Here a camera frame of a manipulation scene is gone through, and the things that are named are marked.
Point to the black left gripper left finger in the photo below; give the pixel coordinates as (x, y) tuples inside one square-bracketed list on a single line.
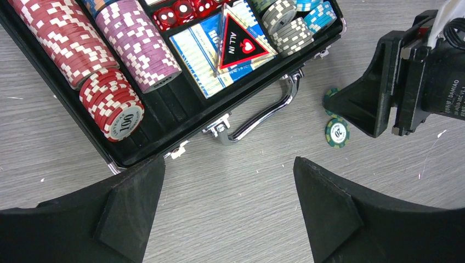
[(108, 221)]

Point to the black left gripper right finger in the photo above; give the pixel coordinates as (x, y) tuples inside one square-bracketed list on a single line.
[(348, 222)]

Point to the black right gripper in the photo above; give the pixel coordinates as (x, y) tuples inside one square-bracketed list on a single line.
[(421, 69)]

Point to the green 20 chip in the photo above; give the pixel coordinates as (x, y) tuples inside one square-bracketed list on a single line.
[(337, 133), (334, 103)]

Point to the black poker set case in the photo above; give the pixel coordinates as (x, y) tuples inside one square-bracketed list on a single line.
[(173, 113)]

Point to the purple white chip roll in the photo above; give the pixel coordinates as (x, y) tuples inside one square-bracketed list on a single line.
[(138, 44)]

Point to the red white chip roll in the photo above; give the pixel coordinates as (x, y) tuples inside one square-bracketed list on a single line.
[(68, 37)]

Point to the red 100 chip stack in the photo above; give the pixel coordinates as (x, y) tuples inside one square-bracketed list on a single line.
[(112, 103)]

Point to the grey chip row in case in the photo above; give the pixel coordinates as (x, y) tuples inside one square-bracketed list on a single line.
[(288, 32)]

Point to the card deck in case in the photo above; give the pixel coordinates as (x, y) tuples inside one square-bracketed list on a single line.
[(222, 49)]

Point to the row of red dice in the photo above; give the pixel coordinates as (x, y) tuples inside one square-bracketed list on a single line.
[(182, 12)]

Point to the blue-orange chip row in case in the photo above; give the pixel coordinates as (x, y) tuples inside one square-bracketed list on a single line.
[(96, 6)]

